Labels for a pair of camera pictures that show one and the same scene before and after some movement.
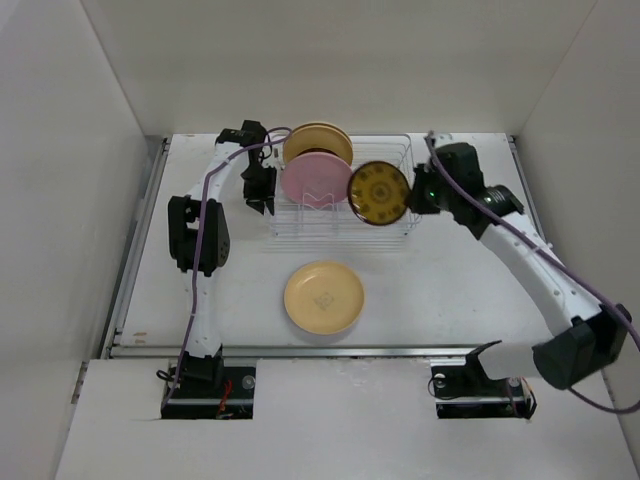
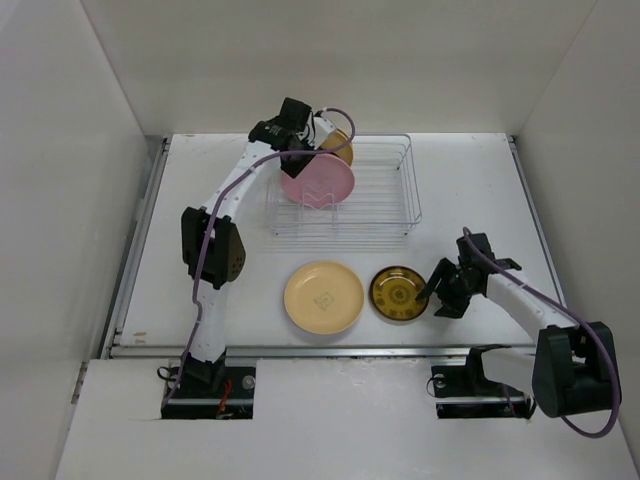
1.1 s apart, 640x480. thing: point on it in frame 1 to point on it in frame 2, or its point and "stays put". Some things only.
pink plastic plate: [316, 179] stays put
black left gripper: [254, 197] to [292, 169]
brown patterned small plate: [378, 193] to [393, 293]
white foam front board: [339, 419] stays put
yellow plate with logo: [324, 297] stays put
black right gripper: [416, 204] to [452, 307]
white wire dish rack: [336, 227] stays put
